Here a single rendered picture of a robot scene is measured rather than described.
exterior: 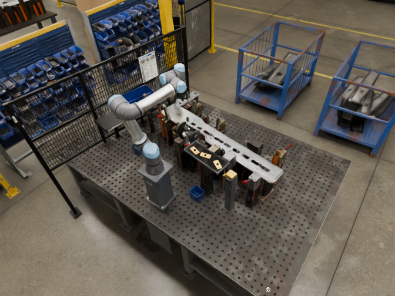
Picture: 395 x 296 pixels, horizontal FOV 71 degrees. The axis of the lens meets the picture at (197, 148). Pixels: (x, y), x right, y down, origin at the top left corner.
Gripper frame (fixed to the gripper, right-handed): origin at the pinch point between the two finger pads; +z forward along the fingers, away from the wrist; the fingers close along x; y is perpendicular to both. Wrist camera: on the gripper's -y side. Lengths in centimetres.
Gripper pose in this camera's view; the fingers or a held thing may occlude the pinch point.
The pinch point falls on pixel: (181, 105)
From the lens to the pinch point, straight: 223.9
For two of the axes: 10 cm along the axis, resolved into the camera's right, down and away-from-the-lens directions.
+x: 7.0, -5.2, 4.8
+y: 7.1, 4.8, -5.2
